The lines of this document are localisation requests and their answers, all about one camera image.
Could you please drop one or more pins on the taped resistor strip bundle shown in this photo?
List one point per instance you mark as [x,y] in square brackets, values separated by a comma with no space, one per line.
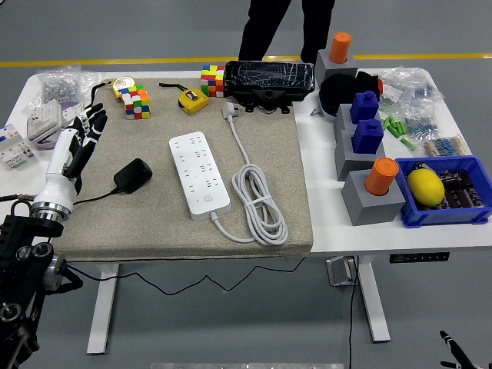
[444,147]

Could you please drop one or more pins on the blue plastic bin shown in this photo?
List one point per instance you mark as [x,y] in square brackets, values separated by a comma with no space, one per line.
[442,217]

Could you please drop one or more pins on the clear bag of blue resistors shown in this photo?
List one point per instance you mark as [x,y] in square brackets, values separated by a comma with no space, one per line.
[421,125]
[419,90]

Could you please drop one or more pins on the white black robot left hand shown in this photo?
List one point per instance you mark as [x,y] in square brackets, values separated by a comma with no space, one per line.
[59,165]

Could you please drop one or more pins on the small black white figure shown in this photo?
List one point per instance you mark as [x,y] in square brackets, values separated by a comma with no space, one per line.
[419,166]

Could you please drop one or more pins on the dark brown capacitor heap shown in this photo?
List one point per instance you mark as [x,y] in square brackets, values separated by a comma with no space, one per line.
[461,192]

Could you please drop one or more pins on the yellow round tape measure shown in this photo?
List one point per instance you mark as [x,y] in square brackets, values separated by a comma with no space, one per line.
[122,84]

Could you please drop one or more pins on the yellow lemon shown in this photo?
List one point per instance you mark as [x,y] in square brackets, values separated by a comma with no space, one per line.
[424,188]

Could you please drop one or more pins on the green wall anchors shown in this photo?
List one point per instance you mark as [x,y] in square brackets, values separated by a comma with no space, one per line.
[408,143]
[394,127]

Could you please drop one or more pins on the grey block with round hole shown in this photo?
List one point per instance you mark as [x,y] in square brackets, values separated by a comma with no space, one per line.
[326,67]
[361,207]

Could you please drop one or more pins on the black plug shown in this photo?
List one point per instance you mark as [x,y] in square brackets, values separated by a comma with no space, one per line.
[132,175]

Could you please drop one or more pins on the white wall socket panel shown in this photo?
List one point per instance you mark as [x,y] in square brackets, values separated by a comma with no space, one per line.
[44,119]

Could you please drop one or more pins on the white wall switch panel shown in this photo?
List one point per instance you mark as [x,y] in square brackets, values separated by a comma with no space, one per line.
[69,111]

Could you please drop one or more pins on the clear bag of metal nuts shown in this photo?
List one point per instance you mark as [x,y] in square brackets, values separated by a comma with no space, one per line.
[57,88]

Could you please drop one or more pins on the person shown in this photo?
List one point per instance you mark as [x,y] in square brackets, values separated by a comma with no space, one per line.
[261,27]

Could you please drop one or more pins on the white table leg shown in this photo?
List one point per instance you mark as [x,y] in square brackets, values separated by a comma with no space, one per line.
[103,307]
[376,307]

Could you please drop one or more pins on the black plastic-wrapped case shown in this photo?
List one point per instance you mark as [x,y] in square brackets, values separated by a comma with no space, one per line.
[269,77]

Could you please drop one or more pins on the colourful puzzle cube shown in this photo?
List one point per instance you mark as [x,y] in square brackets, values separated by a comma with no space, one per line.
[212,80]
[136,104]

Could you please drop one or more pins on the clear plastic bag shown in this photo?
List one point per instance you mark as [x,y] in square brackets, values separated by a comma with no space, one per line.
[90,82]

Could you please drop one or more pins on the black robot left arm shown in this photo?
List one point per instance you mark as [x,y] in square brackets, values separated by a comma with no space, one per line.
[21,273]

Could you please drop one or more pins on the black cloth cap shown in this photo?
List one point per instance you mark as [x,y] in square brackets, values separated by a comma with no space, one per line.
[342,90]

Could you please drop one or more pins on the white power strip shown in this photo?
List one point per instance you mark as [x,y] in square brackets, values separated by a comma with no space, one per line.
[200,177]

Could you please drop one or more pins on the blue square peg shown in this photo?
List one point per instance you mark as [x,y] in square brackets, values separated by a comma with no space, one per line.
[367,138]
[363,107]

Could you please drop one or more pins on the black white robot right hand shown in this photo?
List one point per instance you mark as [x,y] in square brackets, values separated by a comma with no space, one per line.
[455,349]

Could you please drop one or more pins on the black table control panel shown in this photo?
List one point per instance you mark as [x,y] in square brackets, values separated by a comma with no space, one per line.
[419,257]

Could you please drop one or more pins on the yellow square tape measure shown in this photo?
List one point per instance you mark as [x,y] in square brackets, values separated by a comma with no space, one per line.
[192,100]

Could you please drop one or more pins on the small orange red object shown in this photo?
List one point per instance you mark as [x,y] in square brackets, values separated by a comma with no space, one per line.
[380,86]

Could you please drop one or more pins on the white circuit breaker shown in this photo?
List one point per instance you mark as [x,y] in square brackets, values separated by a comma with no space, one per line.
[15,151]

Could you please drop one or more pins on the small metal clip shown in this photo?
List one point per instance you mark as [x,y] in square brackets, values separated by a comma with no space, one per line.
[316,112]

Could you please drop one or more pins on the grey block with square hole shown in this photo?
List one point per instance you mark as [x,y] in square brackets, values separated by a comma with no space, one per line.
[346,161]
[341,119]

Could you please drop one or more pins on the silver metal bracket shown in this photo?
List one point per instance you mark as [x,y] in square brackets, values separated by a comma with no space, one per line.
[340,271]

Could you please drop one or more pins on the orange cylinder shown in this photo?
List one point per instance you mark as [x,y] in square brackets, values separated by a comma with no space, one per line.
[380,177]
[340,48]

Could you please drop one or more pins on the grey-brown mat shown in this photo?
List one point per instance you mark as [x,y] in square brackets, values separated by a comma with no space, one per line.
[269,173]

